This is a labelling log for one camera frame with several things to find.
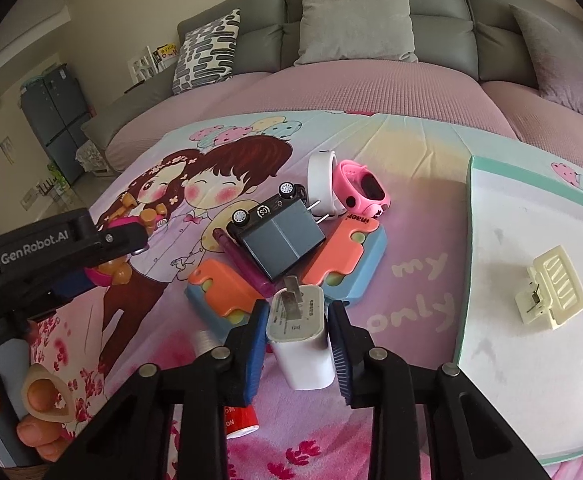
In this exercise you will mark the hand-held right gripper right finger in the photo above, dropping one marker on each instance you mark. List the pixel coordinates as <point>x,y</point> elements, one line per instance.
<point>340,355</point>

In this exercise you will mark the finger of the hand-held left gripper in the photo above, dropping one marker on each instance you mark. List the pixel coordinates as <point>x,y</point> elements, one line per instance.
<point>124,239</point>

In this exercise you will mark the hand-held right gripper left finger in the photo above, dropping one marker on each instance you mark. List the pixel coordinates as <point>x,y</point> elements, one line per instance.
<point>254,350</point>

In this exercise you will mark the brown and pink bear toy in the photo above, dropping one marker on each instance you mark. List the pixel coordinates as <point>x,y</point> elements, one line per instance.
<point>149,217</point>

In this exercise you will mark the white charger plug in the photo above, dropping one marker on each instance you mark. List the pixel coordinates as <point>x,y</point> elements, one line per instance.
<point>301,360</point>

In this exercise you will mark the purple lighter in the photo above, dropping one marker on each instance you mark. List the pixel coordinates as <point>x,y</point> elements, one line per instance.
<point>244,265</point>

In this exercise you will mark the orange and blue utility knife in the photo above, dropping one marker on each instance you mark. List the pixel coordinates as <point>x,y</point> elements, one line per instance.
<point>216,285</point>
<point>351,250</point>

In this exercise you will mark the white tray with teal rim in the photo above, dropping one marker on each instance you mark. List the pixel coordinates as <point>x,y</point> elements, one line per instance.
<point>511,360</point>

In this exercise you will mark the person's left hand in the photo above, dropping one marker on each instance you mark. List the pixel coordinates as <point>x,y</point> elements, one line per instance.
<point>41,395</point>

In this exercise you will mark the red and white glue stick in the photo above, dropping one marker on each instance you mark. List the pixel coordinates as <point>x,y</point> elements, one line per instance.
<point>241,420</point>

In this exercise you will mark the dark grey power adapter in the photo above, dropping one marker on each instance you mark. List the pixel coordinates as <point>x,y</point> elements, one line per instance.
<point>281,242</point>

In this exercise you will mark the dark grey refrigerator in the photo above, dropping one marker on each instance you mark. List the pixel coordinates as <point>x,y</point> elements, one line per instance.
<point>54,120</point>

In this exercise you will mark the black toy car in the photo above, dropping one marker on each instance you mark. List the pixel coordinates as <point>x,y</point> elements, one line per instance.
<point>266,207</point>

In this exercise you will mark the pink kids smart watch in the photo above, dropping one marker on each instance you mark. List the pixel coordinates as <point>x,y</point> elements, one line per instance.
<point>351,182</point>

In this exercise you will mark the printed cartoon blanket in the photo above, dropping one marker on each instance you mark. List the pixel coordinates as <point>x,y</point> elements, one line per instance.
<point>421,185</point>

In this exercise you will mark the yellow picture book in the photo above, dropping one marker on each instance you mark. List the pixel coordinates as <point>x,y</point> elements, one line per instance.
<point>166,51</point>

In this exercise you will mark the black and white patterned pillow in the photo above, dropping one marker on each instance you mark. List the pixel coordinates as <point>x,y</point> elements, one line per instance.
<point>206,50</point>

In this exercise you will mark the white eraser block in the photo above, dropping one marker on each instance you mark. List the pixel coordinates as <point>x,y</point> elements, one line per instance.
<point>556,275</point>

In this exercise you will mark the grey sofa with pink cover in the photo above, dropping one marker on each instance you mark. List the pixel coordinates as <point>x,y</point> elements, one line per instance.
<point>446,30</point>

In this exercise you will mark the purple grey cushion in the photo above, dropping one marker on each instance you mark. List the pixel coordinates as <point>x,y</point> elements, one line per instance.
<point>566,60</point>

